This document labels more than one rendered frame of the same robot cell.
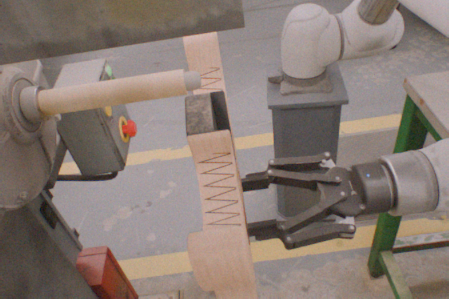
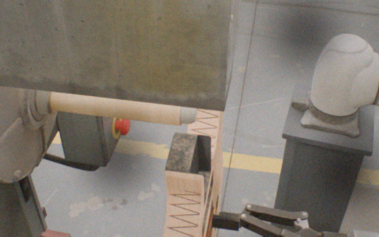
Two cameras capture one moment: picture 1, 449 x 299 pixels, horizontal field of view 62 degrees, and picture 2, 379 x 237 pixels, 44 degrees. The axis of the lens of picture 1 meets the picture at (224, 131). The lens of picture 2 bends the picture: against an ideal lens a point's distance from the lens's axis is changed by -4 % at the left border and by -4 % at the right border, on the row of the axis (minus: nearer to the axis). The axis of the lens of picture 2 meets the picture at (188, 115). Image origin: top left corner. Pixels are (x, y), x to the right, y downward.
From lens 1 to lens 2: 0.17 m
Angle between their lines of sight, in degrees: 7
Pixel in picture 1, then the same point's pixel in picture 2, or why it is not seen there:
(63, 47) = (86, 90)
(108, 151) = (96, 144)
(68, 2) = (98, 64)
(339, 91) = (364, 139)
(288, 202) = not seen: outside the picture
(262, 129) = (278, 152)
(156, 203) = (132, 203)
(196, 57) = not seen: hidden behind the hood
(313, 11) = (356, 45)
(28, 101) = (42, 96)
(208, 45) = not seen: hidden behind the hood
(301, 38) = (336, 71)
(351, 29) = not seen: outside the picture
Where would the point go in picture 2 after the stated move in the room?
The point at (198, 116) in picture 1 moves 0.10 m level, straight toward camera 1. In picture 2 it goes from (180, 155) to (172, 224)
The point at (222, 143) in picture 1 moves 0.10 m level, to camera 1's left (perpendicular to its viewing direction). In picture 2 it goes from (195, 184) to (110, 175)
